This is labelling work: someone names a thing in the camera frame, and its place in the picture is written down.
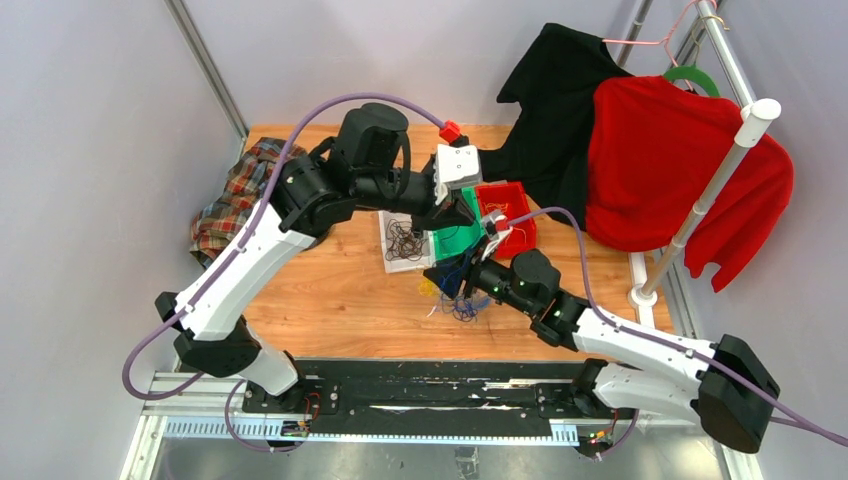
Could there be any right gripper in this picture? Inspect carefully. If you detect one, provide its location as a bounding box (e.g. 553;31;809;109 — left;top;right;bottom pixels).
425;235;536;317

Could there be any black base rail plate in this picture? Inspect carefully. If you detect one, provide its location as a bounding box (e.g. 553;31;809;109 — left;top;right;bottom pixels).
235;359;633;437

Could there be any plaid flannel shirt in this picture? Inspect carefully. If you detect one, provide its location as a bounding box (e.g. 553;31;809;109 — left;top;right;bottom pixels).
189;137;286;269

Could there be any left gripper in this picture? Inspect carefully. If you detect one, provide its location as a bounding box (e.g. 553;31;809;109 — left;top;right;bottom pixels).
356;168;477;240

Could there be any blue cable tangle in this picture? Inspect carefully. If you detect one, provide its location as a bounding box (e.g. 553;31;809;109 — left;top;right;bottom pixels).
427;254;495;325

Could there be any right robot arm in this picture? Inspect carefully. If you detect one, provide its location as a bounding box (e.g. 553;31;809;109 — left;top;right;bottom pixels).
423;249;780;454

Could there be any black shirt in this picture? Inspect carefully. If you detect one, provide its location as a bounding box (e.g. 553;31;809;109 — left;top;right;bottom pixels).
479;23;629;229

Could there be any green clothes hanger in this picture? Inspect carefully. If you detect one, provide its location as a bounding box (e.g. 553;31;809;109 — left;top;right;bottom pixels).
663;65;721;98

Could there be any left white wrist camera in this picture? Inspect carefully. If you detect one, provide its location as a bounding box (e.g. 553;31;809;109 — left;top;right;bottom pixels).
434;144;483;203

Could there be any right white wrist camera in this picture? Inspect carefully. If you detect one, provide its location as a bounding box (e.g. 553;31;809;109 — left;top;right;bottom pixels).
481;209;513;260

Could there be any red plastic bin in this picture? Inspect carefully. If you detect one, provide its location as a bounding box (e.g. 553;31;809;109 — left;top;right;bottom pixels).
474;182;537;260

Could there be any green plastic bin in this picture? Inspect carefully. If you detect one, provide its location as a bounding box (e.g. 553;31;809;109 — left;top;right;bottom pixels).
432;187;483;261

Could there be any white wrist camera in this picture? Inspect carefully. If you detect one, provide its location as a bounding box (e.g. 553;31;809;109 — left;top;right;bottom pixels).
481;209;513;260
434;144;483;203

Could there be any white plastic bin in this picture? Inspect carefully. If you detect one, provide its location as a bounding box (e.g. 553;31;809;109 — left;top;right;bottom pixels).
378;211;435;274

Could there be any red sweater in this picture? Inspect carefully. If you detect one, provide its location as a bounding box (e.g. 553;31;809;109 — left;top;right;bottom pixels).
585;76;794;292

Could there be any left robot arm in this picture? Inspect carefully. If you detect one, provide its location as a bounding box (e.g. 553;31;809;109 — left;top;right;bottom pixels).
155;102;481;413

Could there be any white clothes rack pole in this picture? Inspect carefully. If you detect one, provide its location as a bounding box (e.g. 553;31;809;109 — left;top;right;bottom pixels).
628;1;781;324

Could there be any black cable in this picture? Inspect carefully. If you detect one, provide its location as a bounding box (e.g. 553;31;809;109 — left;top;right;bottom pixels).
384;218;431;262

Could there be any pink clothes hanger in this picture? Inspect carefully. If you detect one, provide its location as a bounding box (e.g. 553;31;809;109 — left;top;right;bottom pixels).
603;1;730;68

